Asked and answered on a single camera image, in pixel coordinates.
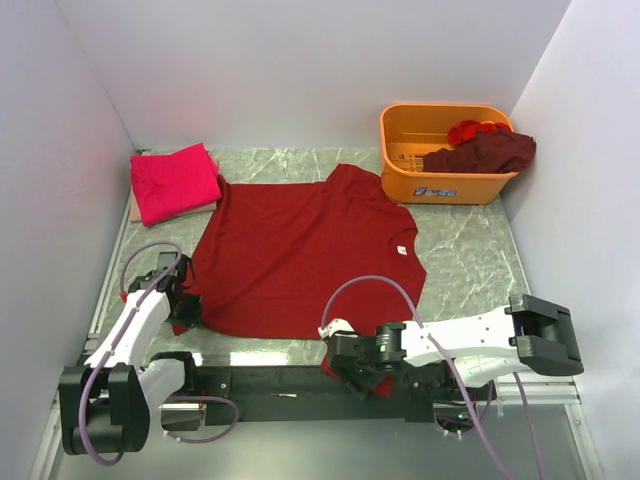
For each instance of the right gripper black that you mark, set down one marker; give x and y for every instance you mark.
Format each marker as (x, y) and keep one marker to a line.
(357, 383)

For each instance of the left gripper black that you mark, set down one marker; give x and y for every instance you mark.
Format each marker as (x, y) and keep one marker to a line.
(192, 316)

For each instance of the red t shirt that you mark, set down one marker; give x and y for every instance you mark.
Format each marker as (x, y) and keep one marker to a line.
(276, 260)

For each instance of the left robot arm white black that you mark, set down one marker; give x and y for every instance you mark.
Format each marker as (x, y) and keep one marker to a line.
(107, 402)

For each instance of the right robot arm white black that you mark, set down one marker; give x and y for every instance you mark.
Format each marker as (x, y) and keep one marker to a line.
(528, 333)

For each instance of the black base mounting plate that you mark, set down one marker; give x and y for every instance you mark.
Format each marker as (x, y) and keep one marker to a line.
(307, 393)

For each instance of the folded pink t shirt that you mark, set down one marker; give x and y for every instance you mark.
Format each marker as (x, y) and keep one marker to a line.
(168, 185)

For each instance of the orange plastic basket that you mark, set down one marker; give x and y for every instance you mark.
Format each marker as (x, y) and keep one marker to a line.
(409, 131)

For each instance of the dark maroon t shirt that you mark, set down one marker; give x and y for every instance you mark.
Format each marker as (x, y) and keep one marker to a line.
(499, 152)

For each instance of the bright red cloth in basket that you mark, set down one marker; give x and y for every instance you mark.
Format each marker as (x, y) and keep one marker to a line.
(467, 130)

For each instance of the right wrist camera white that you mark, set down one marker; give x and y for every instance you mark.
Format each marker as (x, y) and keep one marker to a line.
(334, 326)

